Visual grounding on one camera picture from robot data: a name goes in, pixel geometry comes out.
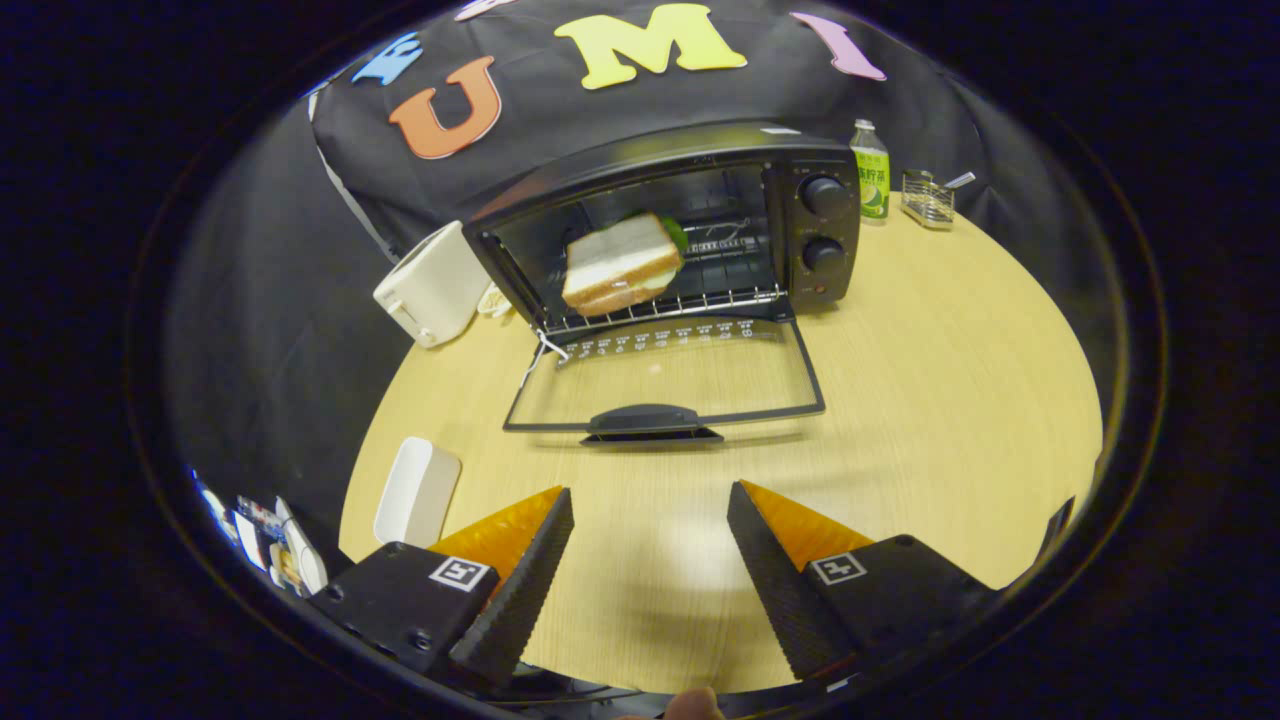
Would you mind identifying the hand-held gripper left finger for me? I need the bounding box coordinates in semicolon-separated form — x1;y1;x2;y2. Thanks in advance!
310;487;576;689

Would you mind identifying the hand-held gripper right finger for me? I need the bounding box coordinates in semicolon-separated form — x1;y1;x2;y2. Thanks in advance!
727;481;1001;681

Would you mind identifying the black toaster oven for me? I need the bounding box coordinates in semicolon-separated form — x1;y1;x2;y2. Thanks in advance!
462;120;863;446

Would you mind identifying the sandwich with lettuce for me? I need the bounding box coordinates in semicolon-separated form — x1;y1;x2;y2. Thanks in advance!
561;212;691;319

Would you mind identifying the white pop-up toaster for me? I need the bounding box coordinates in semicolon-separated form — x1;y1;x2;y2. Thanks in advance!
373;220;493;349

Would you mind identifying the white rectangular tray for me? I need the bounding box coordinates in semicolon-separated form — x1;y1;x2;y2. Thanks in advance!
373;436;463;549

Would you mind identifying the white chair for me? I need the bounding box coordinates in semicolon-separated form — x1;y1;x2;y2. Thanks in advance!
272;497;329;597

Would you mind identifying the colourful clutter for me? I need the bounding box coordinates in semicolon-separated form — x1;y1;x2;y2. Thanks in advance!
195;478;286;576

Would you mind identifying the green label drink bottle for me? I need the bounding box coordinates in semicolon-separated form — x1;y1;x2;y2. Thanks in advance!
850;119;891;223

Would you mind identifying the wire mesh basket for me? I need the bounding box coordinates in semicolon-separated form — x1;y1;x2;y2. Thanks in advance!
900;168;977;231

